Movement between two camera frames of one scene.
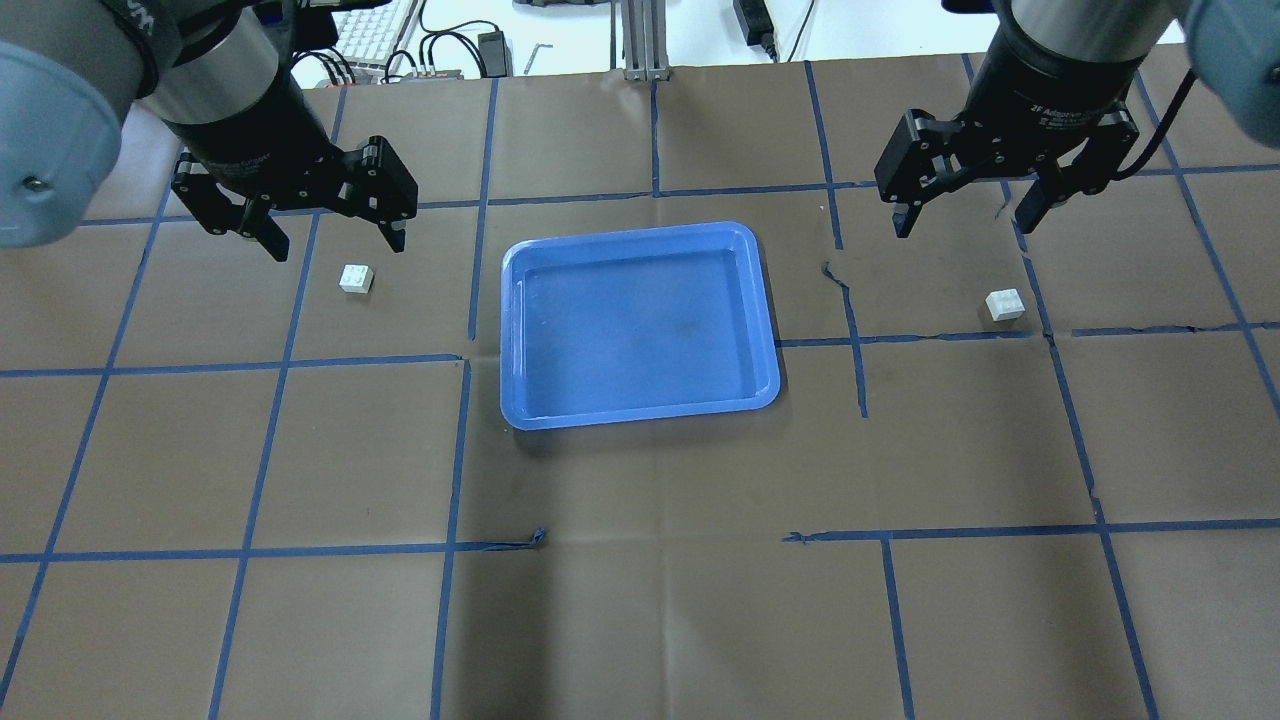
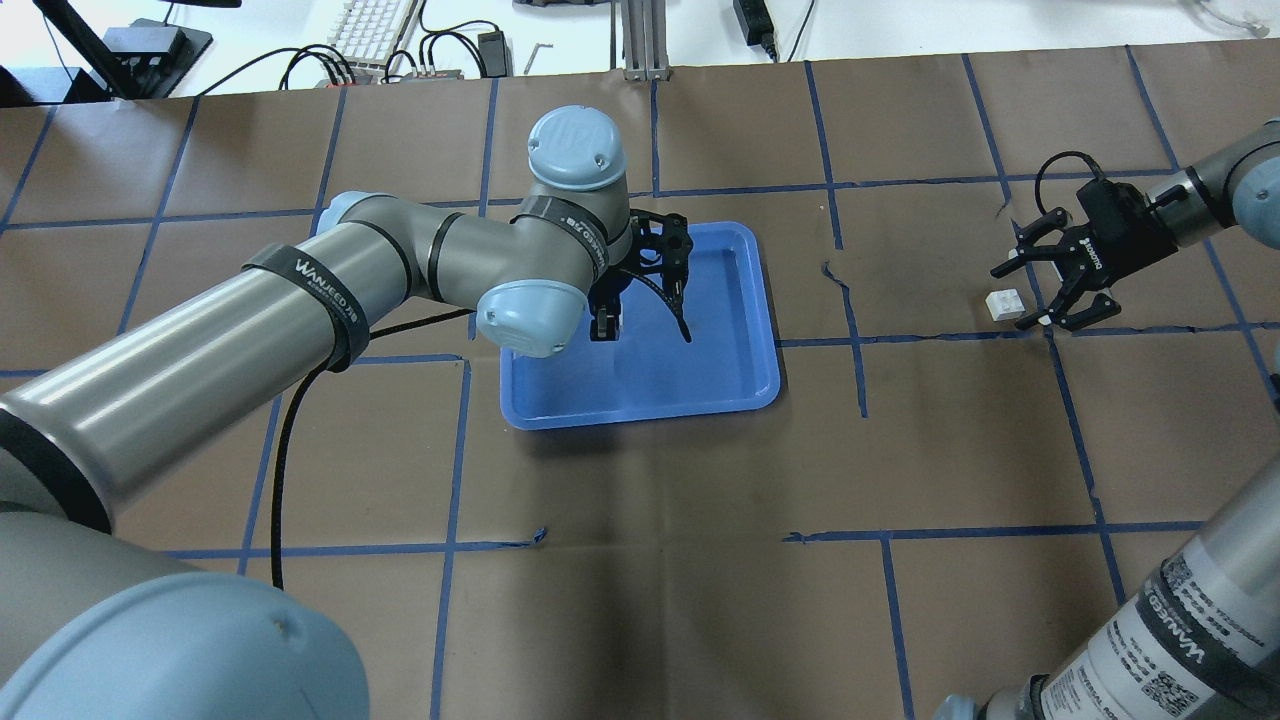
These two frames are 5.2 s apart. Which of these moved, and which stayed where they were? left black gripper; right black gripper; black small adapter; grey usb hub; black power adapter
Moved: right black gripper; left black gripper
Stayed: black power adapter; grey usb hub; black small adapter
